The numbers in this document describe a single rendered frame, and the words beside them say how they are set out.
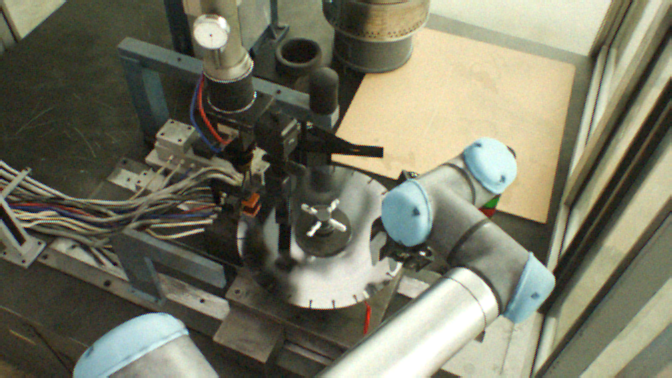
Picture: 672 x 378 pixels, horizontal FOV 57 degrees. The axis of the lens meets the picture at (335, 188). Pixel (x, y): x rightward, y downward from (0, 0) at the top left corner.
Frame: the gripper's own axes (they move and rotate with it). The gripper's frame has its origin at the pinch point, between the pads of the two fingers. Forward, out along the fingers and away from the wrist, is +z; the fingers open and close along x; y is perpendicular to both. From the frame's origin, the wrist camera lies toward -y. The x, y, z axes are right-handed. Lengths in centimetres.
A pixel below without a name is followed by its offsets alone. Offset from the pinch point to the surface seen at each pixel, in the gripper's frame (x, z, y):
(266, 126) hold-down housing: -26.7, -14.1, -6.7
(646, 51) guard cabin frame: 32, -36, -33
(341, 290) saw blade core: -2.8, 7.6, 6.0
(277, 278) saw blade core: -13.7, 12.3, 4.9
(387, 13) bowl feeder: 2, 8, -71
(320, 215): -9.4, 5.6, -6.6
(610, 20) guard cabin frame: 65, -5, -91
